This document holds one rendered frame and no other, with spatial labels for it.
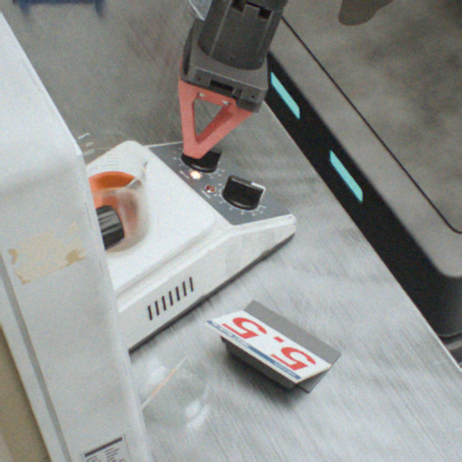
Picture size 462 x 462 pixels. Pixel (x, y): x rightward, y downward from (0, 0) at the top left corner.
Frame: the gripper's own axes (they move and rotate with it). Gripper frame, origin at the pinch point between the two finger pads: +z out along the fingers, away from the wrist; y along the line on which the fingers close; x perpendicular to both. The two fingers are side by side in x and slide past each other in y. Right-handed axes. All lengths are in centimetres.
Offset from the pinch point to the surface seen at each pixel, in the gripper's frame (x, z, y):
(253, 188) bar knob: 5.2, -0.2, 4.6
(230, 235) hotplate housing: 4.0, 1.9, 9.5
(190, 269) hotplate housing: 1.6, 4.6, 12.0
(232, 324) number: 6.1, 7.2, 14.0
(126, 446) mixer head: -7, -18, 60
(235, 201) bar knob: 4.2, 1.1, 5.4
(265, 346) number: 8.8, 6.8, 16.1
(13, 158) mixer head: -13, -31, 65
